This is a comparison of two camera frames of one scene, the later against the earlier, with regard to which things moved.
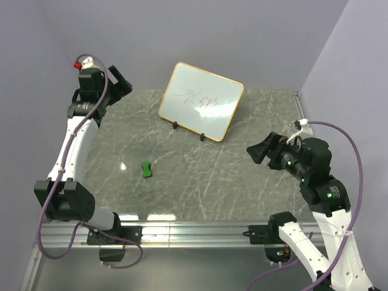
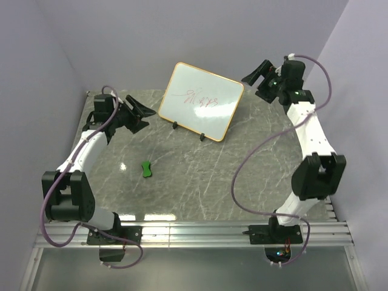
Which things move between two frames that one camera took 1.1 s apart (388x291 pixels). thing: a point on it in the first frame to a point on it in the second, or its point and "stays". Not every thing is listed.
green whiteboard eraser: (147, 170) stays
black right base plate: (266, 234) stays
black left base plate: (134, 233) stays
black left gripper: (120, 88) to (139, 111)
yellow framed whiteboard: (200, 101) stays
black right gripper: (257, 151) to (266, 69)
